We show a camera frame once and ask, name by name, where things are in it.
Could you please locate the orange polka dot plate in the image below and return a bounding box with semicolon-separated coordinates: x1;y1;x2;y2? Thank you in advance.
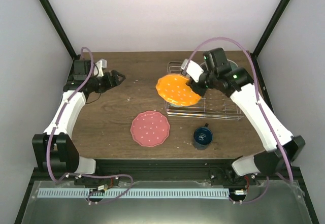
155;74;201;107

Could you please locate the light blue slotted strip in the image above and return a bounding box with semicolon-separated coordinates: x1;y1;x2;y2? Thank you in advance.
37;188;230;199

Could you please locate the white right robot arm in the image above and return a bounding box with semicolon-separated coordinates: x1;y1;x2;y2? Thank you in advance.
181;48;305;185

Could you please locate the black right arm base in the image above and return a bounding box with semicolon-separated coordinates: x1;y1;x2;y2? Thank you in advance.
209;167;257;187

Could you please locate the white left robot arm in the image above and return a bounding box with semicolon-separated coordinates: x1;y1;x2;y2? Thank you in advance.
32;59;125;185

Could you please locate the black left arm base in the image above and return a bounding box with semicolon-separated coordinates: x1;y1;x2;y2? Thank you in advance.
71;174;119;187

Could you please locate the pink polka dot plate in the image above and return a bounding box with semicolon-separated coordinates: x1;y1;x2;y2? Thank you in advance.
130;111;170;147

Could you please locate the black aluminium frame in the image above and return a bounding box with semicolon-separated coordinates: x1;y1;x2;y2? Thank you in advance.
15;0;319;223

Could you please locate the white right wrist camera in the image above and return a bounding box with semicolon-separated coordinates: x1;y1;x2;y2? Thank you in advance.
181;59;204;83

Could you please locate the light green ceramic bowl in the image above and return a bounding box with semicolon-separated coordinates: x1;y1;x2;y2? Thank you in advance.
169;103;181;108

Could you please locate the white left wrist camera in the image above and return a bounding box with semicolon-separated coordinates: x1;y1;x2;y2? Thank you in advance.
93;59;107;77

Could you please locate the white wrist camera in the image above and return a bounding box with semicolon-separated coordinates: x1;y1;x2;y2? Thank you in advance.
181;59;204;83
93;59;107;77

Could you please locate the wire dish rack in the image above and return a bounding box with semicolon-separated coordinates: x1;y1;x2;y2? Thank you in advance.
166;61;243;121

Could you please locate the dark blue mug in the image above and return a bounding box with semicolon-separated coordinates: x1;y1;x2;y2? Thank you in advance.
193;123;214;150

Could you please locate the red and teal plate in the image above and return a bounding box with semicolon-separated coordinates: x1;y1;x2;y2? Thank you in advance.
200;59;239;71

